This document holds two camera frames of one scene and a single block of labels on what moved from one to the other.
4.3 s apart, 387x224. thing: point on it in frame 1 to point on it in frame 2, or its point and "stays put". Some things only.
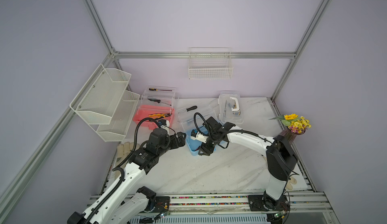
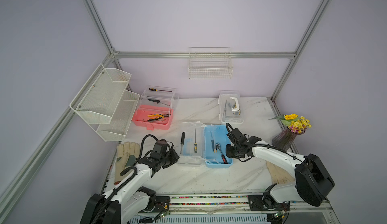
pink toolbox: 157,103 stays put
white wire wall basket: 210,63 stays put
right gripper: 207,149 to 229,153
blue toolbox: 192,118 to 203,144
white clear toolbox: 230,107 stays put
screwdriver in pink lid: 155,89 stays put
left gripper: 175,144 to 174,158
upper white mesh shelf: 97,101 stays put
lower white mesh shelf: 118,127 stays put
